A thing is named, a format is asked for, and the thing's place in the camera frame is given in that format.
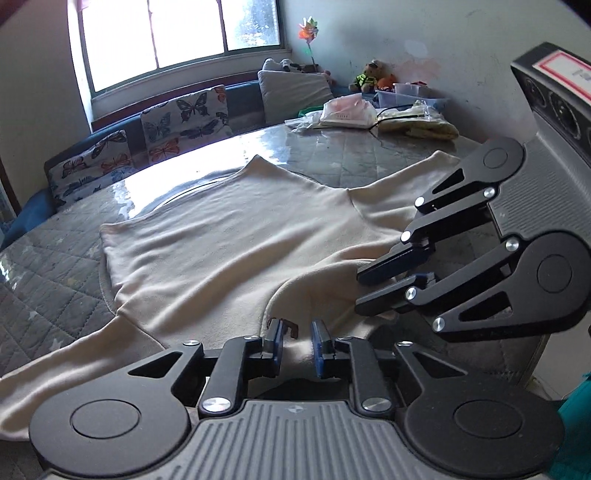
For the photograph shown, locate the cream long-sleeve garment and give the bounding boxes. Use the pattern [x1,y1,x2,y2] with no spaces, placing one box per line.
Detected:
[1,151,457,441]

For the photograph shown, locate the blue sofa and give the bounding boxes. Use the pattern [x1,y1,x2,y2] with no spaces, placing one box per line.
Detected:
[1,80,264,249]

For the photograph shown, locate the green plastic bowl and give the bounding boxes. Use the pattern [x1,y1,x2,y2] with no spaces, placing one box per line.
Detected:
[297,106,324,117]

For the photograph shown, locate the yellow floral clothes in bag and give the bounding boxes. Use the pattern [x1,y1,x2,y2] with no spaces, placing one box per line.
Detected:
[375,101,460,141]

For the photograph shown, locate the grey plain cushion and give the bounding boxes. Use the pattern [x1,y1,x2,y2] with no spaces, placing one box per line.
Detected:
[257,70,334,126]

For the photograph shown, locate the right butterfly cushion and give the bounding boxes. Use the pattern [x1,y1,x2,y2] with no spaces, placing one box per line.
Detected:
[140,85,232,165]

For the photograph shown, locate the orange plush toy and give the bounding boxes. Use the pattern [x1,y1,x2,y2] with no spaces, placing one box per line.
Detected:
[376,74,397,92]

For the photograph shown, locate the grey quilted star table cover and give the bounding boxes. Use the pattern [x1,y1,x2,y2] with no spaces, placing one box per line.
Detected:
[1,125,549,387]

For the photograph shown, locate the colourful pinwheel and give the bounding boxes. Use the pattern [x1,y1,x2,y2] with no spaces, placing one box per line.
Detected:
[298,16,318,72]

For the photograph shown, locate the teddy bear green vest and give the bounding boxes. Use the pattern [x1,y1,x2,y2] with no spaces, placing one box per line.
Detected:
[349,59,386,94]

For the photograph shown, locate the left butterfly cushion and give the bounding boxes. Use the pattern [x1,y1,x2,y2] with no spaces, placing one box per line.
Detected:
[47,130,136,211]

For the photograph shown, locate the pink clothes in plastic bag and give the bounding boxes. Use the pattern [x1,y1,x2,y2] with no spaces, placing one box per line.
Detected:
[284,93,378,133]

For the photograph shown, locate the clear plastic storage box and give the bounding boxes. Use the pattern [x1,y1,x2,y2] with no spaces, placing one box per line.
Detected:
[374,83,448,112]

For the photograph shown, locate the black white plush toy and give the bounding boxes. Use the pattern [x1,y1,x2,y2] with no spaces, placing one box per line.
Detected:
[262,58,322,73]

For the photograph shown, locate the butterfly cushion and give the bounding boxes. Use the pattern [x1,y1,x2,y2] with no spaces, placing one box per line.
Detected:
[47,130,136,211]
[140,85,232,165]

